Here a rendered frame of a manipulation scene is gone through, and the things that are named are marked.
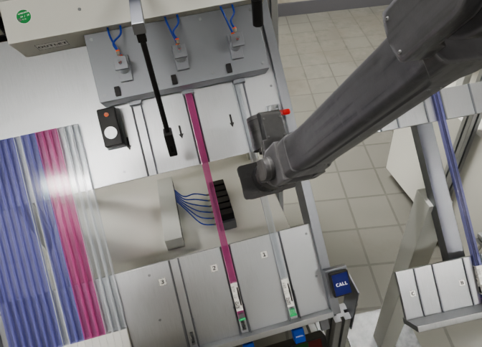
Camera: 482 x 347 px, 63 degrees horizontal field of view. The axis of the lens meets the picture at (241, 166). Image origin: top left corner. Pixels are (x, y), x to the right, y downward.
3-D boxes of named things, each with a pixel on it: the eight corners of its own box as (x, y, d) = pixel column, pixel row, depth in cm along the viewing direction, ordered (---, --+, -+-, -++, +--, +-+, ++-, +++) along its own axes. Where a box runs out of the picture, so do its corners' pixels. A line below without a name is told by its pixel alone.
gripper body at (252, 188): (235, 168, 76) (239, 162, 69) (285, 155, 78) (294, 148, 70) (244, 200, 76) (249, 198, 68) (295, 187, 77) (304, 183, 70)
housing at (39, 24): (254, 24, 92) (265, -4, 78) (38, 65, 86) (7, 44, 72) (247, -10, 92) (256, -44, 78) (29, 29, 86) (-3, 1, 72)
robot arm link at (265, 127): (269, 179, 57) (322, 168, 59) (252, 102, 58) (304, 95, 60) (246, 188, 68) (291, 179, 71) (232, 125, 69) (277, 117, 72)
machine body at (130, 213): (292, 328, 157) (291, 230, 115) (115, 380, 148) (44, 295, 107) (249, 209, 204) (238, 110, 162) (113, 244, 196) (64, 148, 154)
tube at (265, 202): (295, 312, 85) (296, 315, 84) (289, 315, 85) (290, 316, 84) (238, 84, 85) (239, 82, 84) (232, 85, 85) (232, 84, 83)
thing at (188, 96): (244, 317, 84) (245, 319, 82) (238, 319, 84) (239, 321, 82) (189, 84, 84) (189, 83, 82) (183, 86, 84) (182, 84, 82)
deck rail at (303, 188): (331, 303, 91) (341, 312, 85) (323, 305, 91) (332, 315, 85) (260, 3, 91) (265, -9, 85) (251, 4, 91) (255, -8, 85)
